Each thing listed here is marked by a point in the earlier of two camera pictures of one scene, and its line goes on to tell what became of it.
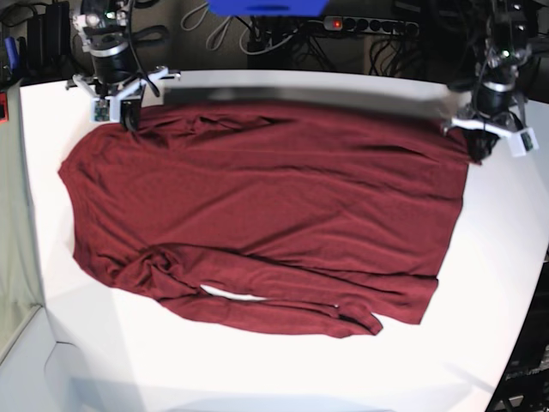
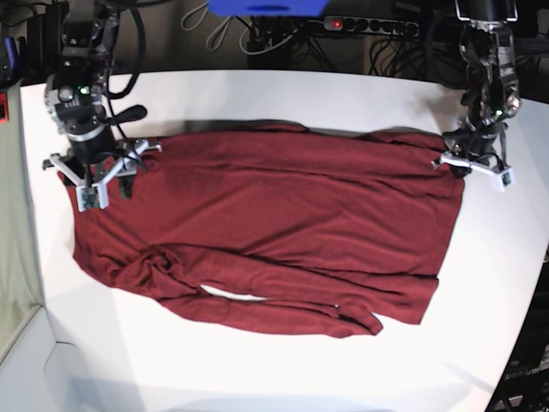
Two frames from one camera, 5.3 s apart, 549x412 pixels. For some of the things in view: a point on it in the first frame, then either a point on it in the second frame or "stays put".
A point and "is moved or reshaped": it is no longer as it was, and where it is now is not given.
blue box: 267,8 stays put
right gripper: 496,111 -> 482,150
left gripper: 114,80 -> 96,159
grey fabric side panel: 21,294 stays put
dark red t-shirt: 273,219 is moved or reshaped
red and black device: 4,114 stays put
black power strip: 405,28 stays put
